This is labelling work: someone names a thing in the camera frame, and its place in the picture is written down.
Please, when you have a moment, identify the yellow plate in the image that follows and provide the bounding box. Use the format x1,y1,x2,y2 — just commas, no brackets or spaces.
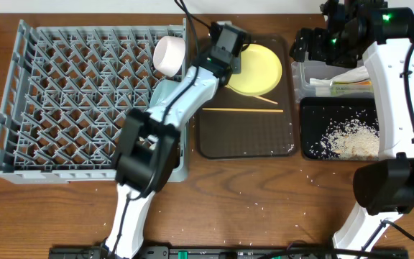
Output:
227,44,282,96

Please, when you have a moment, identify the green orange snack wrapper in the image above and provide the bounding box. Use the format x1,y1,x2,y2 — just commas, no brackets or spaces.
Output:
310,65,373,97

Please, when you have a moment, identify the pink bowl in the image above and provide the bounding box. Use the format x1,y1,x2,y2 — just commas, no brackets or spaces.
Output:
152,36,186,77

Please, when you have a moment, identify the light blue bowl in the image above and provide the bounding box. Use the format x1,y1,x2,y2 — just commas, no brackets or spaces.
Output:
149,79,179,108

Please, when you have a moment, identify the white paper cup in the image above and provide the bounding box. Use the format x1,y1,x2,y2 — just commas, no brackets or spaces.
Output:
146,135,159,150

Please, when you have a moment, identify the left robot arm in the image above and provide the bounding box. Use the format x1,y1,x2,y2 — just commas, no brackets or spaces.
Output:
104,24,250,258

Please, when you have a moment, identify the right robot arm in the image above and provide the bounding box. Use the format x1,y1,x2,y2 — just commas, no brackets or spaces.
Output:
290,0,414,258

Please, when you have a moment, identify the clear plastic bin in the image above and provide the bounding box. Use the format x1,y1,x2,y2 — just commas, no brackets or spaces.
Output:
291,60,374,103

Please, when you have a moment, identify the upper wooden chopstick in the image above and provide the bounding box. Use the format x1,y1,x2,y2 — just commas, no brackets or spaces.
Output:
253,96,278,105

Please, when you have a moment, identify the wooden chopstick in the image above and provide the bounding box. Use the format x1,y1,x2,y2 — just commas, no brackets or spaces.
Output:
253,96,278,105
202,108,284,113

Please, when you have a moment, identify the lower wooden chopstick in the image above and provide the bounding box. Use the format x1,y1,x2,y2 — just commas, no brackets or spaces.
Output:
202,108,284,113

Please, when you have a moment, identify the dark brown serving tray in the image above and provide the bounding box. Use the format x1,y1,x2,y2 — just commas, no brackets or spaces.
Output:
195,35,298,160

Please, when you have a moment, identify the black rectangular tray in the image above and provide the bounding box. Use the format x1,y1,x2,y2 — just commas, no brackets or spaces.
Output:
300,97,380,161

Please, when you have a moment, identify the spilled rice pile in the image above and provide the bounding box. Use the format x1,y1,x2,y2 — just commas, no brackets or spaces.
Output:
305,111,380,161

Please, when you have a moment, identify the grey dish rack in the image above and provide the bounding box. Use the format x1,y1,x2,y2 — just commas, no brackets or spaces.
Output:
0,22,187,184

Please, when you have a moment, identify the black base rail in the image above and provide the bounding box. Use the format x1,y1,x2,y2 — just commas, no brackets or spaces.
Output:
47,245,409,259

